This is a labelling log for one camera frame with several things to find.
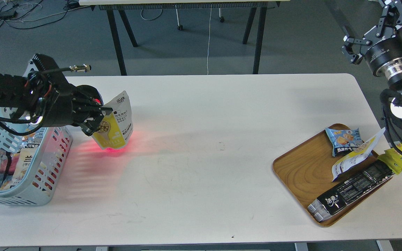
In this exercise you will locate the black barcode scanner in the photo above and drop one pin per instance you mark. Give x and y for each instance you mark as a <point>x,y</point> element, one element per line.
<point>95,96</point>

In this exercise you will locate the yellow snack packet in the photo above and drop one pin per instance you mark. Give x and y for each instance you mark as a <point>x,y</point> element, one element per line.
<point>393,159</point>

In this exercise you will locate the black long snack package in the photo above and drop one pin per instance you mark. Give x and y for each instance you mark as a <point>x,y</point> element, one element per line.
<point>348,192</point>

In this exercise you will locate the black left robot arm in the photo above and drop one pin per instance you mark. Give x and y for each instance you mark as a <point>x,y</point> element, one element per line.
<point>19,103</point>

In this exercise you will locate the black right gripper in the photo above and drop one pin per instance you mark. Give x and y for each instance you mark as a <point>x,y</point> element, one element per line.
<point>380,47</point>

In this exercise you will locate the blue snack packet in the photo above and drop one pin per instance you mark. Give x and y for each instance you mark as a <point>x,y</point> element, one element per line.
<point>344,141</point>

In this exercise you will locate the light blue plastic basket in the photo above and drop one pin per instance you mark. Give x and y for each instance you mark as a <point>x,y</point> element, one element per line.
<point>39,184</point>

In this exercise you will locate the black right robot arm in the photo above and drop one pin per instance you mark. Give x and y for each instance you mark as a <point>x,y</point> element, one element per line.
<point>391,98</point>

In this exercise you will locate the snacks inside basket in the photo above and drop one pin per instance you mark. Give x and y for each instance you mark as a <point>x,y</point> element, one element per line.
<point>14,165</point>

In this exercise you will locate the wooden tray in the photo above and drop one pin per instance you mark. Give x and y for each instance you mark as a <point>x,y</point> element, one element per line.
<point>306,173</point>

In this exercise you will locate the white yellow snack bag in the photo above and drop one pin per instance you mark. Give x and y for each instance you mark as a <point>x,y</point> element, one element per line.
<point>356,156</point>

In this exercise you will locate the yellow white snack pouch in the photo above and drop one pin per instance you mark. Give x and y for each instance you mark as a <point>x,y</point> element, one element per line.
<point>116,128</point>

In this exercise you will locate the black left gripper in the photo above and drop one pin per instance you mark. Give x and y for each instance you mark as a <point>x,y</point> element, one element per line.
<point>63,103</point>

